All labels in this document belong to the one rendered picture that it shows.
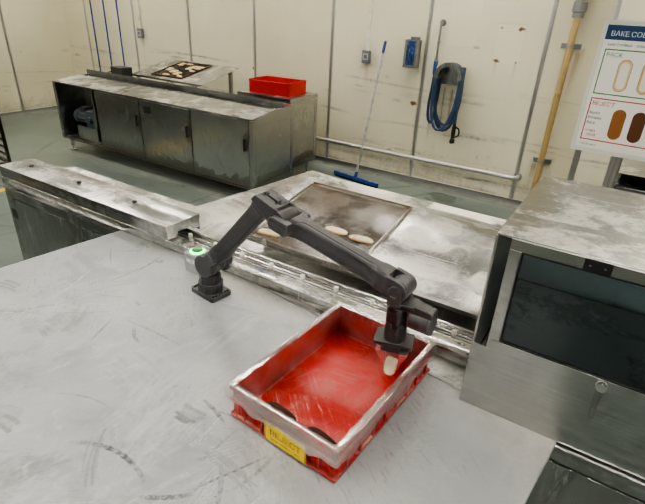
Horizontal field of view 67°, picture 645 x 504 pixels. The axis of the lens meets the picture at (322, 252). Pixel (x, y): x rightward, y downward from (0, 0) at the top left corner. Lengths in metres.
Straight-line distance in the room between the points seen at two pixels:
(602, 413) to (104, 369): 1.24
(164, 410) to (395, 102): 4.62
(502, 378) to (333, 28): 4.92
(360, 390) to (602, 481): 0.60
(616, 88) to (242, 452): 1.72
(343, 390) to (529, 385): 0.46
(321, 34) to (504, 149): 2.36
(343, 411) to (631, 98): 1.48
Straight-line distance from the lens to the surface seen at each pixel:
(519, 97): 5.09
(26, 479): 1.28
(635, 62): 2.08
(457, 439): 1.28
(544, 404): 1.31
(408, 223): 2.01
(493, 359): 1.28
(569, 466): 1.42
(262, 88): 5.37
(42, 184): 2.70
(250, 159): 4.52
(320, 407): 1.29
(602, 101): 2.11
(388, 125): 5.56
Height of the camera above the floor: 1.73
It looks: 27 degrees down
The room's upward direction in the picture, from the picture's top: 3 degrees clockwise
